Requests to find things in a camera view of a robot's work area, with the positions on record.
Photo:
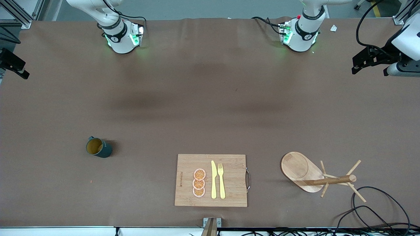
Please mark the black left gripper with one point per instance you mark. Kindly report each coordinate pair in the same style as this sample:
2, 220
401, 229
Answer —
384, 55

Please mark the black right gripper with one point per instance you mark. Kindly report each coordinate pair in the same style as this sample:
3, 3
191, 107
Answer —
7, 59

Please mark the dark green cup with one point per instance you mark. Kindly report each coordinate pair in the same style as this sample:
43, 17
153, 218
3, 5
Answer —
104, 150

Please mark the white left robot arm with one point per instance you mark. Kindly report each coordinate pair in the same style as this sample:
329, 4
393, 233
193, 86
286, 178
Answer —
303, 36

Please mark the wooden cup rack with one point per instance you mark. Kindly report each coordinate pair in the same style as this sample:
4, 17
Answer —
298, 170

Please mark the white paper scrap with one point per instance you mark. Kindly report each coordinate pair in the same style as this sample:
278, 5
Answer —
333, 28

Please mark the brown table mat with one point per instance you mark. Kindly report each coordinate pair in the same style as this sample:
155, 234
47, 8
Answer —
164, 137

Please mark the bamboo cutting board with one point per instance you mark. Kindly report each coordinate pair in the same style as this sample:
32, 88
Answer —
233, 180

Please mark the yellow plastic fork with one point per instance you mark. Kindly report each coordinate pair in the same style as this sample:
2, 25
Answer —
222, 186

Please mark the yellow plastic knife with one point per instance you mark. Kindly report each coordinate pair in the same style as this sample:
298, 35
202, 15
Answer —
214, 183

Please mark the toy orange slice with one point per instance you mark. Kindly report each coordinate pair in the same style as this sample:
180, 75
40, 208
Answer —
198, 184

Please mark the aluminium frame profile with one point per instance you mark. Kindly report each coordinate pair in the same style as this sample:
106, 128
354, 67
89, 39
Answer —
398, 20
26, 23

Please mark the grey metal mount bracket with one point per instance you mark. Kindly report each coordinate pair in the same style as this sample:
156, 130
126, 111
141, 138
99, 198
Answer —
211, 223

